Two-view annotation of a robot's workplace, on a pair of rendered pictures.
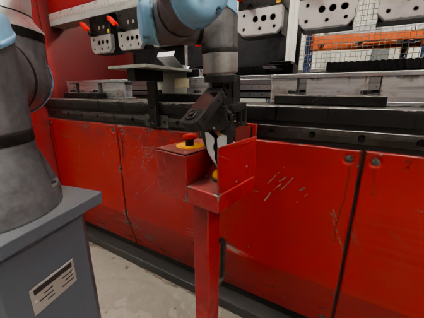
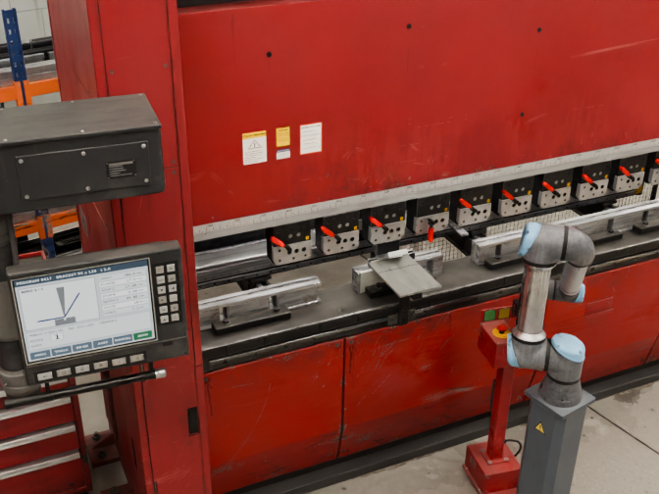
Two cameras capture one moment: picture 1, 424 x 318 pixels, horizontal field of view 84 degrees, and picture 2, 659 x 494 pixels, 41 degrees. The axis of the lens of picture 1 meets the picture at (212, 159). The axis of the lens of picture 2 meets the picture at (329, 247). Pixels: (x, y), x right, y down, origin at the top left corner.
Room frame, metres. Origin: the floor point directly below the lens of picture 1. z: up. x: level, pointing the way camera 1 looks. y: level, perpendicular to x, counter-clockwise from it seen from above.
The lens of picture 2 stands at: (-0.50, 2.80, 2.76)
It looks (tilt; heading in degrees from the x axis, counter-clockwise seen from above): 29 degrees down; 305
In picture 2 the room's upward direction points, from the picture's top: 1 degrees clockwise
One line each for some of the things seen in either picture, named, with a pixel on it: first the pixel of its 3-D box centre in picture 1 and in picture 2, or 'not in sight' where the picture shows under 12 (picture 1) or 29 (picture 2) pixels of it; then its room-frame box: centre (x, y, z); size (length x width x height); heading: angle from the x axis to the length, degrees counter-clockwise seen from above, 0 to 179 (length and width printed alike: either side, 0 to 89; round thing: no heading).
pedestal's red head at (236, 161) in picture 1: (206, 159); (510, 335); (0.58, 0.02, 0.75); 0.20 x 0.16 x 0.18; 51
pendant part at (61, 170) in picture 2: not in sight; (74, 262); (1.30, 1.48, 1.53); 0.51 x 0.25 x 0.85; 56
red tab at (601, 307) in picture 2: not in sight; (599, 308); (0.44, -0.66, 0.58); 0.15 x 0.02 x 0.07; 60
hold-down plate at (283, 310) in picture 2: (84, 95); (251, 320); (1.34, 0.70, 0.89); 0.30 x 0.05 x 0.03; 60
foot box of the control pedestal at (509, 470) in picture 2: not in sight; (495, 470); (0.56, 0.03, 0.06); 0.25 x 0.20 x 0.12; 141
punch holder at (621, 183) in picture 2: not in sight; (625, 170); (0.50, -0.87, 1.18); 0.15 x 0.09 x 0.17; 60
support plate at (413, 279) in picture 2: (153, 69); (404, 274); (0.96, 0.22, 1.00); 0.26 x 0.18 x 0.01; 150
